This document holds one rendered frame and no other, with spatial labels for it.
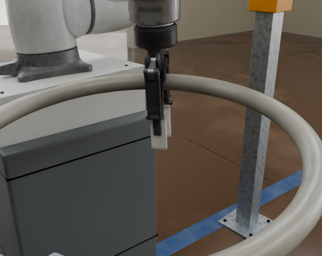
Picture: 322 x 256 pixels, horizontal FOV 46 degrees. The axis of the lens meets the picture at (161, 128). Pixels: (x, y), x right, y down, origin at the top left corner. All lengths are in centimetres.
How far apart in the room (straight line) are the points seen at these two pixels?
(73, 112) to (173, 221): 112
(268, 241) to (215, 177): 195
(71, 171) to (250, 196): 106
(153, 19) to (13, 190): 49
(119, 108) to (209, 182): 134
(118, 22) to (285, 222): 80
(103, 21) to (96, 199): 46
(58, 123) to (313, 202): 65
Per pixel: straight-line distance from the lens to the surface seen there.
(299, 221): 37
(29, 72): 96
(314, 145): 49
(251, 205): 183
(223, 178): 229
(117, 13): 104
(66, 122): 92
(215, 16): 692
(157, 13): 63
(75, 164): 93
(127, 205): 107
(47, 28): 95
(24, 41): 97
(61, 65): 97
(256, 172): 175
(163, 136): 72
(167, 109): 75
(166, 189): 215
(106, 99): 95
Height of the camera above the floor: 116
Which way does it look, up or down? 23 degrees down
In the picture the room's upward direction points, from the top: straight up
